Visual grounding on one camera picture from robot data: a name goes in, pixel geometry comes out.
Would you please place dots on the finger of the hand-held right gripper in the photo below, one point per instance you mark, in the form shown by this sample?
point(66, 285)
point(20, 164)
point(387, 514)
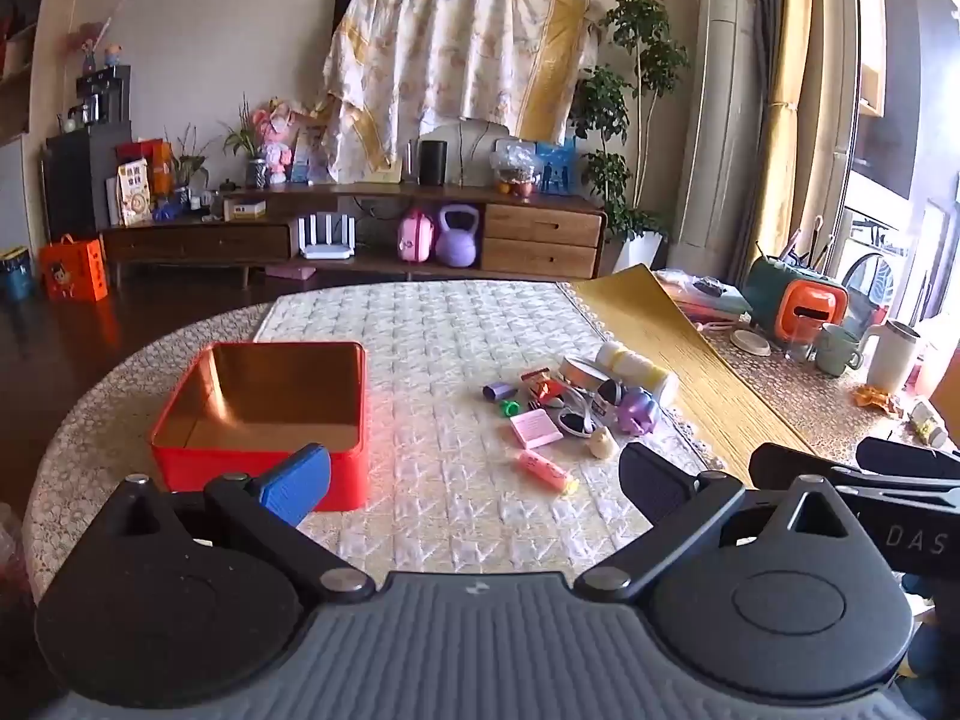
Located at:
point(780, 465)
point(900, 454)

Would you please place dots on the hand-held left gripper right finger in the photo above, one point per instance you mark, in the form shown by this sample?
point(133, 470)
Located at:
point(651, 481)

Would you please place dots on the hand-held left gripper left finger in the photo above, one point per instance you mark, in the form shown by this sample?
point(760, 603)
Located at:
point(296, 481)

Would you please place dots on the small cream figure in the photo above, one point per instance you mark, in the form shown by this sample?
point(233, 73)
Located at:
point(602, 444)

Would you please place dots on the purple toy figure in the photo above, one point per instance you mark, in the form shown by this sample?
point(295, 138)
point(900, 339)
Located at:
point(637, 409)

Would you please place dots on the white sunglasses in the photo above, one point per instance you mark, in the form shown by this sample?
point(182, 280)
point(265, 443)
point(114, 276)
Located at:
point(577, 424)

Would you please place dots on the red square tin box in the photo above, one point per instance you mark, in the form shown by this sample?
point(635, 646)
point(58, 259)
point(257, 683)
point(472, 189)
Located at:
point(187, 469)

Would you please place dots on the pink highlighter pen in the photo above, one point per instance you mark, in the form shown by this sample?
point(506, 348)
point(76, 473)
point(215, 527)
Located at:
point(541, 469)

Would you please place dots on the white plastic bottle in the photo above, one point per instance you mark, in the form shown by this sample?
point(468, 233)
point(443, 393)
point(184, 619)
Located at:
point(637, 371)

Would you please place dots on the pink sticky note pad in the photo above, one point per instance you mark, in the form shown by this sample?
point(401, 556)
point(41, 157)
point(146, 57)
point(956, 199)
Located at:
point(534, 429)

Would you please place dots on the red triangular packet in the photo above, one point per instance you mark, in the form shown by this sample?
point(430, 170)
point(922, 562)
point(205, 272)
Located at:
point(547, 392)

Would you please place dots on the purple and yellow tube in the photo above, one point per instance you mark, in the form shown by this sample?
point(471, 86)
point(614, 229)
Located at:
point(499, 391)

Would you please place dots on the small orange item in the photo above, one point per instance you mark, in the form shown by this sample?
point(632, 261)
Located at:
point(877, 397)

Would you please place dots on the white tumbler cup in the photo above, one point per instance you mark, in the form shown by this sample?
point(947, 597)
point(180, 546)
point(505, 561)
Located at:
point(891, 358)

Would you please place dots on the green mug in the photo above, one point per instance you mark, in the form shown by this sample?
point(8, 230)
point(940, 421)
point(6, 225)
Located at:
point(836, 351)

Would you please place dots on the clear drinking glass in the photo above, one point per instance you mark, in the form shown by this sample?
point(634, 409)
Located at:
point(799, 345)

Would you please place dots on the mustard yellow cloth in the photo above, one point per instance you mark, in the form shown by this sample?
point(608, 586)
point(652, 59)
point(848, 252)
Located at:
point(675, 360)

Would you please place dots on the white round dish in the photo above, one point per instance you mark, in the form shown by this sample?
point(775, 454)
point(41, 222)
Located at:
point(750, 342)

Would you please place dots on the round metal tin lid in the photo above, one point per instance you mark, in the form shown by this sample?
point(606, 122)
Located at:
point(581, 375)

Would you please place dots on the red and white snack packet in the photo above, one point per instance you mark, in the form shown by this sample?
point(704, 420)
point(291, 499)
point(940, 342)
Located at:
point(536, 375)

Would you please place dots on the orange tissue holder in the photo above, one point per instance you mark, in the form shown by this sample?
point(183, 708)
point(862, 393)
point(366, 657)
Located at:
point(810, 311)

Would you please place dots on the small green clip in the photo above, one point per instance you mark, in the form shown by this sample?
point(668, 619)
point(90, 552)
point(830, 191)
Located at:
point(511, 409)

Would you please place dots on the stack of books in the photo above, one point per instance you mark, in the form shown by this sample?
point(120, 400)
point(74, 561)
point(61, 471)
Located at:
point(712, 307)

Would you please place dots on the green storage box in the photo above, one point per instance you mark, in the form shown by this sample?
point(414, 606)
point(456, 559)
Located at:
point(761, 289)

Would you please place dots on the quilted cream table mat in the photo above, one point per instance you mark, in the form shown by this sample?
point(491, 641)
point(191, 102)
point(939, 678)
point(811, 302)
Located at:
point(450, 360)

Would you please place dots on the clear plastic bag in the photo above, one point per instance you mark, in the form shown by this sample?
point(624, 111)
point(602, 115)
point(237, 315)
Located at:
point(697, 283)

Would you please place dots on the white router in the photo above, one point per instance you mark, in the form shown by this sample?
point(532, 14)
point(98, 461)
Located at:
point(326, 240)

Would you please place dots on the pink toy suitcase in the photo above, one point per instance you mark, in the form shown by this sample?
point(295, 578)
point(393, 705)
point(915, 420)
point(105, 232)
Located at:
point(417, 236)

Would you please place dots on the wooden television cabinet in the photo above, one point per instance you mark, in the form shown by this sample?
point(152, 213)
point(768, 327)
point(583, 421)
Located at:
point(540, 229)

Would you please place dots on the small cardboard box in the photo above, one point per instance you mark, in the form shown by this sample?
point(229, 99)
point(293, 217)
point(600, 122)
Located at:
point(245, 208)

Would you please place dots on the purple kettlebell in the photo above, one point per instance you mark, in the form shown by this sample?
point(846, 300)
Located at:
point(457, 244)

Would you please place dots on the orange gift box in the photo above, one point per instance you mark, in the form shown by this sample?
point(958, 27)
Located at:
point(71, 270)

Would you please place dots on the plant in striped pot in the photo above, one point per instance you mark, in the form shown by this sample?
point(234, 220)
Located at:
point(255, 172)

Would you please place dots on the blue picture box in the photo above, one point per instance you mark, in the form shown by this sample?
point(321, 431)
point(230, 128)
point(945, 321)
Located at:
point(559, 167)

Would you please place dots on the white and yellow cereal box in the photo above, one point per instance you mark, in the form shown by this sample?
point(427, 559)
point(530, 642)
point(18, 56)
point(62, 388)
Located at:
point(135, 195)

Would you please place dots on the small leafy potted plant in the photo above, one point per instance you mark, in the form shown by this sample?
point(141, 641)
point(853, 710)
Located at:
point(189, 165)

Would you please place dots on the yellow curtain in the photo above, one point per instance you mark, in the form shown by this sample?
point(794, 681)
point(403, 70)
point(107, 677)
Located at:
point(795, 127)

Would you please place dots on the pink doll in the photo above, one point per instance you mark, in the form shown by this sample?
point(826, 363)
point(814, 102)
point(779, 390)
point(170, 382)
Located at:
point(276, 142)

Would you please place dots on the white standing air conditioner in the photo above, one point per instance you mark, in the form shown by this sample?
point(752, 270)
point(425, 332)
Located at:
point(712, 127)

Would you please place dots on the clear bag of fruit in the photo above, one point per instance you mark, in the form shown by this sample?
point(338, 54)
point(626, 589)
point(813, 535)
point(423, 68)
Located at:
point(514, 165)

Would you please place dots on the black cylinder speaker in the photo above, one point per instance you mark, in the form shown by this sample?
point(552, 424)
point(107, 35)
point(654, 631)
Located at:
point(433, 163)

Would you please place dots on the blue waste bin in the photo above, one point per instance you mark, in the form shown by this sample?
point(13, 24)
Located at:
point(15, 276)

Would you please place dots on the red and orange boxes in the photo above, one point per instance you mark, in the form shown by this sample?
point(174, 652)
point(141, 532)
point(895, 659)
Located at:
point(154, 157)

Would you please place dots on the black mini fridge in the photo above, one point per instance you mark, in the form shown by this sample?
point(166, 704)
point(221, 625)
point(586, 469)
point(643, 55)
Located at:
point(75, 180)

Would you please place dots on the tall green houseplant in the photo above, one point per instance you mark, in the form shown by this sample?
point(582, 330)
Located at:
point(600, 105)

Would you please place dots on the black coffee machine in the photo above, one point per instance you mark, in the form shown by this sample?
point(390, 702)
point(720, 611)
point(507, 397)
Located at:
point(101, 97)

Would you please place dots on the floral cloth covered TV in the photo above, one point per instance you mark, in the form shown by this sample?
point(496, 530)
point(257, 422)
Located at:
point(450, 52)

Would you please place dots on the flower vase with figure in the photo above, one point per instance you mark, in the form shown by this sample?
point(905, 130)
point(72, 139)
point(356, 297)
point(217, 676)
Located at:
point(111, 52)

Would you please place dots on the black television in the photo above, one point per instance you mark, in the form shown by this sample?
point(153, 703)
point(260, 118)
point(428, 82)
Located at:
point(346, 7)

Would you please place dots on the wooden wall shelving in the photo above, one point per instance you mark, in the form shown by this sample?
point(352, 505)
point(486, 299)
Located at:
point(19, 52)

